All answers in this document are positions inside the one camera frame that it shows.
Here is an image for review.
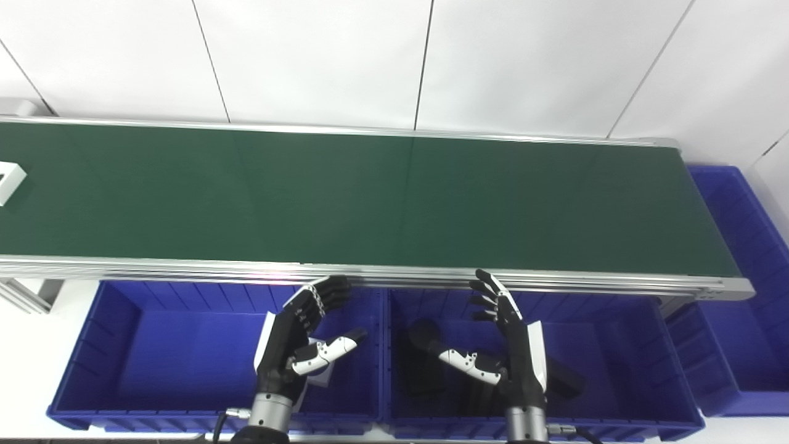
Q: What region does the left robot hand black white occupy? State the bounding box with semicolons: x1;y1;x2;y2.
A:
254;275;369;413

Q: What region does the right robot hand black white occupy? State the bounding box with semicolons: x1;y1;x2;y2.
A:
436;269;549;411

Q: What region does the white square ring part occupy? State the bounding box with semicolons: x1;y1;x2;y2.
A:
0;162;28;207

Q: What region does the black block part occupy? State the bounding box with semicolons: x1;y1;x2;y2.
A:
404;358;448;399
546;358;587;399

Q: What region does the blue plastic bin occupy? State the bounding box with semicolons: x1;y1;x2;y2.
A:
666;164;789;419
381;289;706;442
46;281;386;432

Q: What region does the black cylindrical part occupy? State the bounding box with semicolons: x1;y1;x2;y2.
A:
408;319;452;361

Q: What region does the aluminium conveyor leg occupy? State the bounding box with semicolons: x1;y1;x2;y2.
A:
0;277;65;315

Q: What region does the grey conveyor end housing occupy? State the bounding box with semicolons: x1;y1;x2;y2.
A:
11;99;56;118

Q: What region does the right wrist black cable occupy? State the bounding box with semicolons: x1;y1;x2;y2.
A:
546;423;605;444

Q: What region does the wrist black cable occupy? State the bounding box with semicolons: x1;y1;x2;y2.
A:
213;407;252;443
546;423;605;444

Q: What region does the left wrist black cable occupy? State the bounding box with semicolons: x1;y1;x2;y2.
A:
213;407;252;443

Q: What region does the green conveyor belt aluminium frame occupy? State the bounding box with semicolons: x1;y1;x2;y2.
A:
0;115;756;303

